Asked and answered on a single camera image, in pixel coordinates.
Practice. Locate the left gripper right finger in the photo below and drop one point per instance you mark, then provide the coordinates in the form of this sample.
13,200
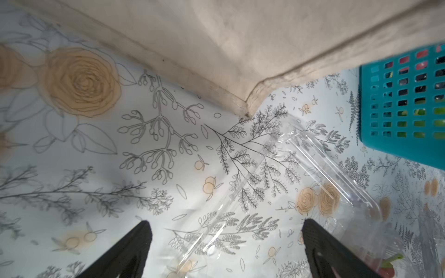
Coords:
328,258

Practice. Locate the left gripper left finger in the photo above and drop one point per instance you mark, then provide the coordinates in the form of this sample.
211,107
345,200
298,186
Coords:
127,258

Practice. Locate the clear clamshell container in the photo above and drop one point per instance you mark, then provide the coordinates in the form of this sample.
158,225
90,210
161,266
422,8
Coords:
379,205

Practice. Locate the red grape bunch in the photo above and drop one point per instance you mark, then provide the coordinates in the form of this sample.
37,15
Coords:
378,267

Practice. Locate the teal plastic basket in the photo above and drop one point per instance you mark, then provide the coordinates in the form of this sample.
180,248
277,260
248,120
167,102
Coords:
402,105

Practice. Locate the beige canvas tote bag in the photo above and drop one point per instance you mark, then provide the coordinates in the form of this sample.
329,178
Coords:
235,53

